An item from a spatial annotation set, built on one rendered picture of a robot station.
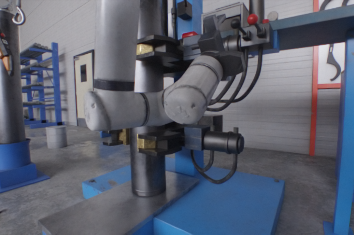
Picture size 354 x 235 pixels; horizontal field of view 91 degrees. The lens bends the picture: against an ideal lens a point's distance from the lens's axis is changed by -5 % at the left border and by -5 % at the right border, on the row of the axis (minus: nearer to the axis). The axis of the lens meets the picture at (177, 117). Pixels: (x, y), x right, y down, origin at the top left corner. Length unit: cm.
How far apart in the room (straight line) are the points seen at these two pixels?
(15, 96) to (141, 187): 140
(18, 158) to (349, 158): 231
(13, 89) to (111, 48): 171
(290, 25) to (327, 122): 194
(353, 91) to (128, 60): 102
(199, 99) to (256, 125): 250
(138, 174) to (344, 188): 106
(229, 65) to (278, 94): 233
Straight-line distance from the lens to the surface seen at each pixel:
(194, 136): 97
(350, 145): 118
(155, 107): 45
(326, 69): 277
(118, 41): 39
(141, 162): 108
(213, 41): 51
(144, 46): 97
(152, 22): 111
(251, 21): 74
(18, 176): 211
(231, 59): 47
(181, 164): 151
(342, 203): 126
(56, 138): 337
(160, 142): 95
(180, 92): 37
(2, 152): 208
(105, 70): 40
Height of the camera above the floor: 69
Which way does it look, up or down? 5 degrees down
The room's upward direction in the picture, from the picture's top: 1 degrees counter-clockwise
